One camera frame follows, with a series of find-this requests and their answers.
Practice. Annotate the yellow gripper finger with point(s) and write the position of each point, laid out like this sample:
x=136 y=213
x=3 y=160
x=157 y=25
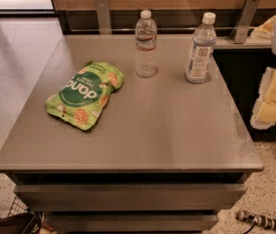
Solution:
x=264 y=31
x=264 y=111

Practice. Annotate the blue label plastic bottle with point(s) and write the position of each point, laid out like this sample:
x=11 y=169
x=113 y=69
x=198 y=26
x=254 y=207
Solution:
x=201 y=49

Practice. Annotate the clear red label water bottle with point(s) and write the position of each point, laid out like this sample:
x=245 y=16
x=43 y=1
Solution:
x=146 y=42

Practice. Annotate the grey drawer cabinet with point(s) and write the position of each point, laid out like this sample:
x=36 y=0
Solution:
x=165 y=155

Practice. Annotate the black white striped tool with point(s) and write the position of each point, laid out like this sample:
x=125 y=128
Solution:
x=256 y=220

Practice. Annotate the green snack chip bag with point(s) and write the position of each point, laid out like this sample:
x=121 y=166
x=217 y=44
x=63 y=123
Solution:
x=83 y=98

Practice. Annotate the right metal wall bracket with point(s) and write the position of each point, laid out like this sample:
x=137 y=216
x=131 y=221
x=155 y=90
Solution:
x=240 y=32

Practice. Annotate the metal wall bracket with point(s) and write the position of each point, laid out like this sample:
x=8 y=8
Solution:
x=103 y=15
x=240 y=32

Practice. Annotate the left metal wall bracket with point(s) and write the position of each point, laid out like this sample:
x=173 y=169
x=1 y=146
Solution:
x=103 y=15

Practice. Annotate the black wire basket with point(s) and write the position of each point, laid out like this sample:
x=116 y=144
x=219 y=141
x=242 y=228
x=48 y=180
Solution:
x=19 y=208

